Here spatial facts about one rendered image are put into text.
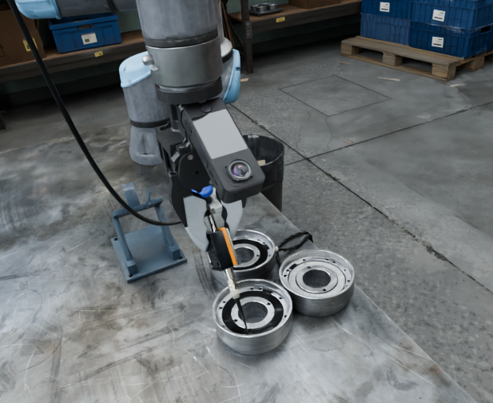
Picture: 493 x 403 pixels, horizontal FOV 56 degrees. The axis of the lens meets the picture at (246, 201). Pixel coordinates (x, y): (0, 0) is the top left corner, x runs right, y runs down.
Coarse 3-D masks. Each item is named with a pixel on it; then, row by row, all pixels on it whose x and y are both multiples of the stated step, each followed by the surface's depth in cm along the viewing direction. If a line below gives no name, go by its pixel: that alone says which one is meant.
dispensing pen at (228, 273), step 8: (208, 208) 58; (208, 216) 58; (216, 224) 58; (216, 232) 56; (216, 240) 56; (224, 240) 56; (216, 248) 56; (224, 248) 56; (216, 256) 56; (224, 256) 56; (216, 264) 57; (224, 264) 56; (232, 264) 56; (224, 272) 58; (232, 272) 58; (232, 280) 58; (232, 288) 58; (240, 304) 58; (240, 312) 58
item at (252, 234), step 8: (240, 232) 75; (248, 232) 75; (256, 232) 74; (256, 240) 74; (264, 240) 74; (240, 248) 73; (248, 248) 73; (256, 248) 73; (272, 248) 71; (208, 256) 70; (240, 256) 74; (248, 256) 74; (256, 256) 72; (272, 256) 69; (240, 264) 70; (248, 264) 70; (264, 264) 68; (272, 264) 70; (216, 272) 69; (240, 272) 67; (248, 272) 67; (256, 272) 67; (264, 272) 68; (224, 280) 68; (240, 280) 67
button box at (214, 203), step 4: (212, 196) 84; (216, 196) 84; (208, 200) 82; (212, 200) 83; (216, 200) 83; (208, 204) 82; (212, 204) 82; (216, 204) 82; (220, 204) 82; (212, 208) 81; (216, 208) 81; (220, 208) 81; (216, 212) 81; (220, 212) 81; (216, 216) 81; (220, 216) 82; (204, 220) 81; (216, 220) 82; (220, 220) 82; (208, 224) 81; (220, 224) 83; (208, 228) 82; (208, 232) 82
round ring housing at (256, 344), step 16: (240, 288) 65; (256, 288) 65; (272, 288) 64; (224, 304) 63; (256, 304) 63; (288, 304) 61; (240, 320) 60; (288, 320) 59; (224, 336) 58; (240, 336) 57; (256, 336) 56; (272, 336) 57; (240, 352) 59; (256, 352) 59
